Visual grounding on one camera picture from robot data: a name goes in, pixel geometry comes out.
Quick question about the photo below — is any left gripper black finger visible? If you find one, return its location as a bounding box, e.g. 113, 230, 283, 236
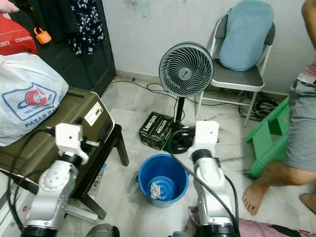
98, 122, 111, 150

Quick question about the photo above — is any blue white paper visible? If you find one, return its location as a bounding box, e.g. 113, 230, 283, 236
148, 181, 171, 201

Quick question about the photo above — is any black green beverage carton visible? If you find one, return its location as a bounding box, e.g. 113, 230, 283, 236
139, 111, 176, 151

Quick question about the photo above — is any brown hard case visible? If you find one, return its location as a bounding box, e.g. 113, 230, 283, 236
0, 87, 129, 221

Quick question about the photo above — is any blue plastic bucket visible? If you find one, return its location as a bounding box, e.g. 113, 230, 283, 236
137, 154, 190, 208

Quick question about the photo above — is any black cabinet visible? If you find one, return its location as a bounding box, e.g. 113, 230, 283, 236
20, 0, 117, 97

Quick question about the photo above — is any grey standing fan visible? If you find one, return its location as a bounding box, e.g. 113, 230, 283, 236
158, 41, 216, 155

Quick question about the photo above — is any grey metal folding chair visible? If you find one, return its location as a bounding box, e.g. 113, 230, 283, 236
195, 12, 277, 128

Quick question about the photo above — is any green plastic stool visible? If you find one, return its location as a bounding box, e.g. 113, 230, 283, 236
245, 96, 292, 180

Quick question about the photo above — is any robot left leg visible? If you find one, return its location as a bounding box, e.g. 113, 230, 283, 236
86, 223, 120, 237

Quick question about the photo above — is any white plastic bag blue logo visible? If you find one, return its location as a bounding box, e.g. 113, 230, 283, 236
0, 51, 70, 148

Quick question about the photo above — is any black floral garment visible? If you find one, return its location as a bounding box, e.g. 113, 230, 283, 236
69, 0, 105, 56

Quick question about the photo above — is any person in grey shorts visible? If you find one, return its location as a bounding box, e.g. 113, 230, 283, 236
241, 0, 316, 216

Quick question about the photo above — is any orange padlock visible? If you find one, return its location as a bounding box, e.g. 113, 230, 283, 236
33, 27, 53, 45

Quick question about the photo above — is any light blue cushion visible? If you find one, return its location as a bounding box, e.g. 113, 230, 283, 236
218, 0, 275, 73

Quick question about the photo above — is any red racket bag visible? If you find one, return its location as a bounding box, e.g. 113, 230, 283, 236
0, 13, 40, 56

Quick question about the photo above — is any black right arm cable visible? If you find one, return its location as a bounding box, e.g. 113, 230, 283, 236
169, 128, 238, 225

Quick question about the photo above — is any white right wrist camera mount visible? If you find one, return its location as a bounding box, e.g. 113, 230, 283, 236
190, 119, 221, 161

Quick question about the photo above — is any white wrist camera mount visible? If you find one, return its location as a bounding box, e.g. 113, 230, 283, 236
190, 119, 221, 161
54, 123, 86, 165

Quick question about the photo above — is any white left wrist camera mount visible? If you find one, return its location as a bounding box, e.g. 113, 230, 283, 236
54, 123, 86, 165

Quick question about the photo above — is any thin black floor cable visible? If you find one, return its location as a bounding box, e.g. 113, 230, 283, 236
111, 80, 199, 107

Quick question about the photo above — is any black floor cable bundle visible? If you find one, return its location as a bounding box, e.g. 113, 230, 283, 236
239, 96, 280, 122

